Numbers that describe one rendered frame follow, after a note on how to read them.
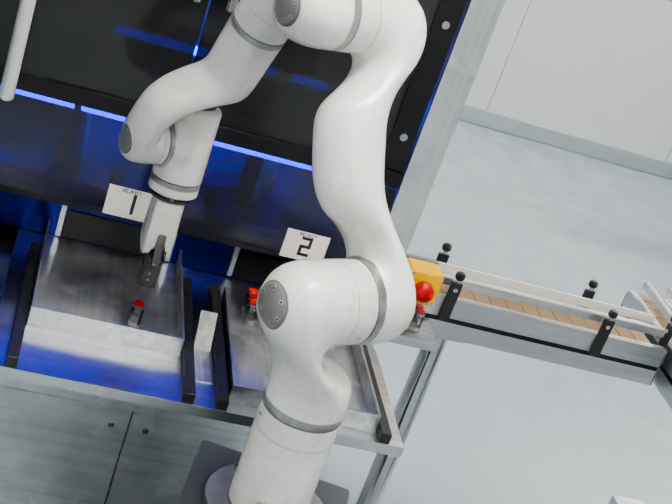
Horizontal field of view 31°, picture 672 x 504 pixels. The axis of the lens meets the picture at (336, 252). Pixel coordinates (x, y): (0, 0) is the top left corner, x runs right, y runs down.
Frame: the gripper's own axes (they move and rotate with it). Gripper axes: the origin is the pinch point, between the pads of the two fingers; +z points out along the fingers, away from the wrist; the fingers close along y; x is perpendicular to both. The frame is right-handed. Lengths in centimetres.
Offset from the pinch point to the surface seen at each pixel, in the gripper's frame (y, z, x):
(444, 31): -19, -50, 41
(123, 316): -2.5, 10.7, -1.7
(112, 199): -19.1, -3.5, -7.6
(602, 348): -29, 8, 102
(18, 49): -11.6, -28.8, -29.3
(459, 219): -320, 93, 173
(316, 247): -18.9, -3.8, 31.6
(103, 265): -19.9, 10.4, -5.9
